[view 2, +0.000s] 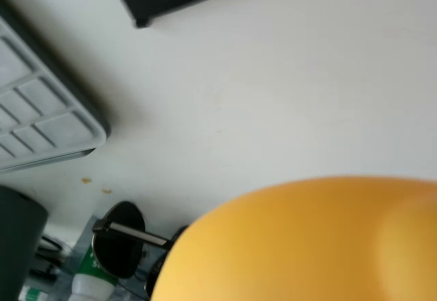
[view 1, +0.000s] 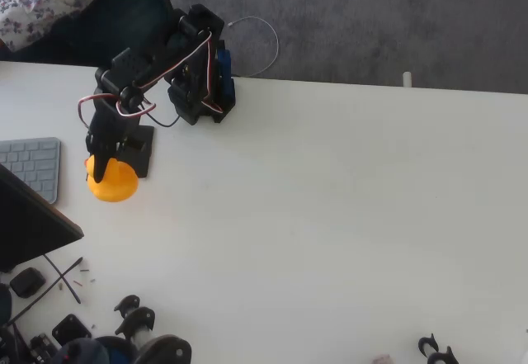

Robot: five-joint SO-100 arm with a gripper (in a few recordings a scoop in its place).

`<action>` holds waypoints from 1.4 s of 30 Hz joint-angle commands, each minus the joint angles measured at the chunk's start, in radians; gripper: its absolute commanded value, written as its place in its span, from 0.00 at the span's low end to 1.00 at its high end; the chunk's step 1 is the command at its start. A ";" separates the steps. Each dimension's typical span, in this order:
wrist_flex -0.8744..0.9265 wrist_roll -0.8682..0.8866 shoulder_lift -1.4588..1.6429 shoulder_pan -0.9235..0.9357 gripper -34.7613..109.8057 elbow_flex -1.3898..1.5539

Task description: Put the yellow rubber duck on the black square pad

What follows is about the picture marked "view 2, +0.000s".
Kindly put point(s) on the yellow rubber duck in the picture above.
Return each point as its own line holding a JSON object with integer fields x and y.
{"x": 290, "y": 246}

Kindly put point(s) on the green white tube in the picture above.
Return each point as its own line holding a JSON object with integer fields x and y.
{"x": 32, "y": 294}

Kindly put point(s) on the black sunglasses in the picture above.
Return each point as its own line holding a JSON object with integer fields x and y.
{"x": 117, "y": 256}

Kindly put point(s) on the dark grey rounded object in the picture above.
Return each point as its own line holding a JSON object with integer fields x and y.
{"x": 20, "y": 246}

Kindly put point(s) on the green white bottle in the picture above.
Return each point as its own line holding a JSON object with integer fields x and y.
{"x": 90, "y": 285}

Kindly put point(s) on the grey keyboard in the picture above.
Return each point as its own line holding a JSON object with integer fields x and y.
{"x": 41, "y": 110}

